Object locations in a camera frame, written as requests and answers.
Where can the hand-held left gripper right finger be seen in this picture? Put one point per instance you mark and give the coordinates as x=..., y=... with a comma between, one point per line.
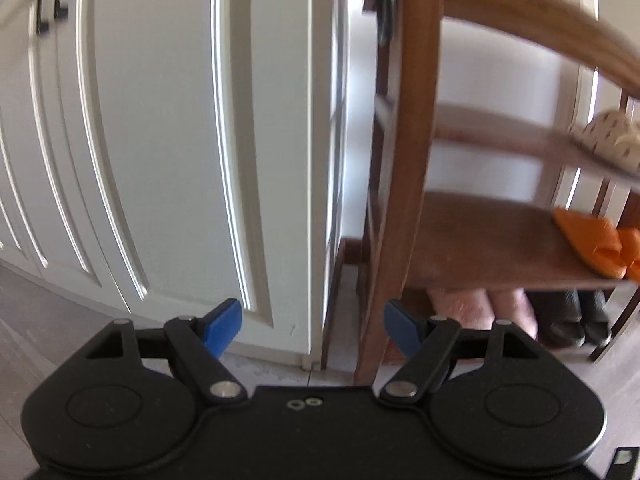
x=400, y=325

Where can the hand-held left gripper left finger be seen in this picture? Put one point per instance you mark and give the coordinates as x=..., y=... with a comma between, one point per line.
x=222, y=327

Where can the pink fabric slipper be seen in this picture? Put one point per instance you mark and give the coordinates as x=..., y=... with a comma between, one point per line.
x=515, y=312
x=457, y=307

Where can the brown wooden shoe rack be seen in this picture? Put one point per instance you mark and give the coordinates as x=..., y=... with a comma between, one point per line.
x=475, y=240

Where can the dark grey slipper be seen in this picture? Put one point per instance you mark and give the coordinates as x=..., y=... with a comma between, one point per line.
x=562, y=320

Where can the orange foam slipper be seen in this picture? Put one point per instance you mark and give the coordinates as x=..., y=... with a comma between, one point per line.
x=632, y=255
x=587, y=240

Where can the white panelled cabinet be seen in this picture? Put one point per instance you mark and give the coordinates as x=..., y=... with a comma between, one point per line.
x=160, y=135

